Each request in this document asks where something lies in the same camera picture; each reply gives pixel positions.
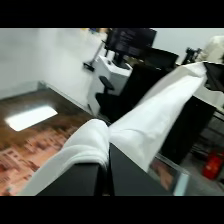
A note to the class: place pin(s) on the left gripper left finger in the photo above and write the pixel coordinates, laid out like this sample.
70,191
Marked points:
83,181

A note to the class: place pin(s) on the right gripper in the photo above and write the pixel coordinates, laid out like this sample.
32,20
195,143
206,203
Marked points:
215,76

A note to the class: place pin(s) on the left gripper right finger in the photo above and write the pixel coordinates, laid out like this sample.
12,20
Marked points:
133,180

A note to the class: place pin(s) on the white garment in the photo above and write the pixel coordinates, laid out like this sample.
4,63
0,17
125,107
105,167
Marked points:
150,113

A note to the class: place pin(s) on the red fire extinguisher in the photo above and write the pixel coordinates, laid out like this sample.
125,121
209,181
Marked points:
213,165

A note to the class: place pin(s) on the black monitor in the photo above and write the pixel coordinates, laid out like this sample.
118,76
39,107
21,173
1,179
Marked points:
131,41

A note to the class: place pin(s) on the white cabinet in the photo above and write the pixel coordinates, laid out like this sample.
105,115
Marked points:
108,78

